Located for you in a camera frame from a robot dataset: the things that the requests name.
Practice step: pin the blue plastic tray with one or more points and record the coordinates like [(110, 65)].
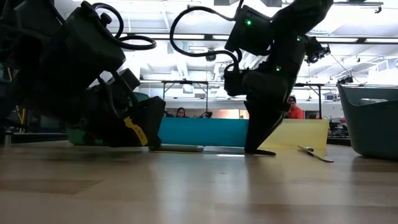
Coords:
[(202, 132)]

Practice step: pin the black background station frame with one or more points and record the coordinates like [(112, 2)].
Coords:
[(186, 82), (311, 84)]

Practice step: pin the overhead light bar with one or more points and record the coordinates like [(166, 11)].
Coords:
[(186, 36)]

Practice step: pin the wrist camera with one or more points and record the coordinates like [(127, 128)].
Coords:
[(93, 46), (250, 31)]

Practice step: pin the green plastic bin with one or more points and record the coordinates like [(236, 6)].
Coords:
[(84, 138)]

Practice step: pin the yellow plastic tray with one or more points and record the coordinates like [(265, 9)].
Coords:
[(298, 133)]

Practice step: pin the black aluminium table frame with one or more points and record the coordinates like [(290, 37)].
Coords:
[(37, 137)]

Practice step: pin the black ceiling spotlight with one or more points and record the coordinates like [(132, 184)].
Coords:
[(211, 57), (345, 80), (317, 53)]

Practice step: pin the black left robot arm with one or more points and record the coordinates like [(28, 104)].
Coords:
[(37, 62)]

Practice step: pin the dark teal plastic bin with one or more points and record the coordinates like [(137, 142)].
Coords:
[(373, 130)]

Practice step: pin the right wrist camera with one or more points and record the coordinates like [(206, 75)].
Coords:
[(250, 31)]

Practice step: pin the black background robot arm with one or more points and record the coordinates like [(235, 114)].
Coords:
[(206, 114)]

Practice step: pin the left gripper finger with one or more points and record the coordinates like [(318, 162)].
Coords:
[(152, 121)]

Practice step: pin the small silver post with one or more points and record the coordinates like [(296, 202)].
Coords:
[(7, 140)]

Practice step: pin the person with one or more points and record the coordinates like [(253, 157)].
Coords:
[(181, 112), (295, 112)]

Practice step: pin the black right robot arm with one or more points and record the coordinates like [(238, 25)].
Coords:
[(295, 40)]

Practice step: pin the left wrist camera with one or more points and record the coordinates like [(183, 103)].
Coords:
[(93, 46)]

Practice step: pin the yellow tag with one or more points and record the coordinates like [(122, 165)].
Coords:
[(136, 130)]

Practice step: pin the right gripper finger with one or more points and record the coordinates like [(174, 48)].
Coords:
[(264, 127)]

